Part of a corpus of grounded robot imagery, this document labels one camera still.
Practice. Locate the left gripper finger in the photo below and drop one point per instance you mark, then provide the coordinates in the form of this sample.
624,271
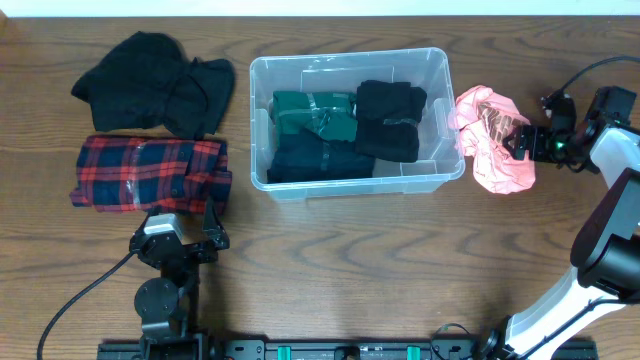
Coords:
212,226
152,212

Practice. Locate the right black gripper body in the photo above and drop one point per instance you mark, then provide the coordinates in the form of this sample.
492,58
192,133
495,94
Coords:
553,145

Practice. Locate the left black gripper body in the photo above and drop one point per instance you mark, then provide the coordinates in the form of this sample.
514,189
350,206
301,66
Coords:
190,252

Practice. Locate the pink shirt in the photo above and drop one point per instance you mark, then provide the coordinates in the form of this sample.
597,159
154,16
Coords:
484,119

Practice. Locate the dark navy garment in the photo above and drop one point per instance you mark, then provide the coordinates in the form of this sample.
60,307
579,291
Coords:
306,157

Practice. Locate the black taped garment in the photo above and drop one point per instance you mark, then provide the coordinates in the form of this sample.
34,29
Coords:
388,116

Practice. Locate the dark green garment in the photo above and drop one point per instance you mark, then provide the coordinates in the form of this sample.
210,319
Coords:
329,115

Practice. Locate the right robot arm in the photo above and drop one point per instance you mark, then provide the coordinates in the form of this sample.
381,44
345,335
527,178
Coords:
604,272

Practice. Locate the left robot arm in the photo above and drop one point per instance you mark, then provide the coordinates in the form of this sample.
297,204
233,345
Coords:
167,304

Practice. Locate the red navy plaid shirt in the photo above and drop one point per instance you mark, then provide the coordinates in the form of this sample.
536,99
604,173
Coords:
123,174

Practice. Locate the clear plastic storage bin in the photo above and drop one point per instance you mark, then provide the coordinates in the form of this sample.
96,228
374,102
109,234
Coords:
440,159

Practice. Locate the black crumpled garment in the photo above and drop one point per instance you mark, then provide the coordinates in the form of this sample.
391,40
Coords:
146,81

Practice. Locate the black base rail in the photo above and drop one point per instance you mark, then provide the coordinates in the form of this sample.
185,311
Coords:
264,350

